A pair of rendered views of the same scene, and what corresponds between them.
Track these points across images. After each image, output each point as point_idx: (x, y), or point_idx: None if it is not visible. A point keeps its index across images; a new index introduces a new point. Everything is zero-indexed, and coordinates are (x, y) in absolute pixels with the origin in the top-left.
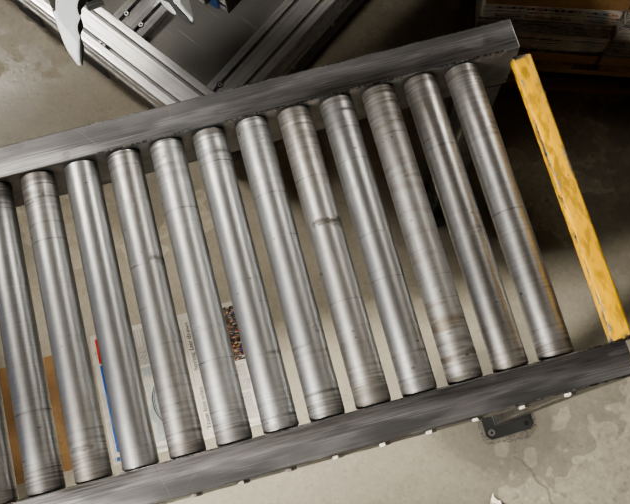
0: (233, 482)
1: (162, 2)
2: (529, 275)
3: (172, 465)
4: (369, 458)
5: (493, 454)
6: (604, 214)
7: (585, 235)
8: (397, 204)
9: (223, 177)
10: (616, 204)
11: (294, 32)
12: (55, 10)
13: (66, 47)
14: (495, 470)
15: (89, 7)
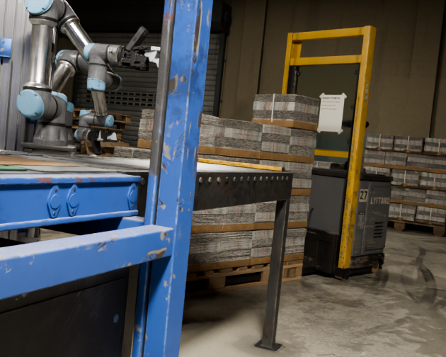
0: (247, 172)
1: (158, 66)
2: (251, 168)
3: (229, 171)
4: None
5: (282, 353)
6: (226, 311)
7: (253, 163)
8: None
9: None
10: (226, 309)
11: None
12: (151, 46)
13: (159, 48)
14: (289, 355)
15: (144, 64)
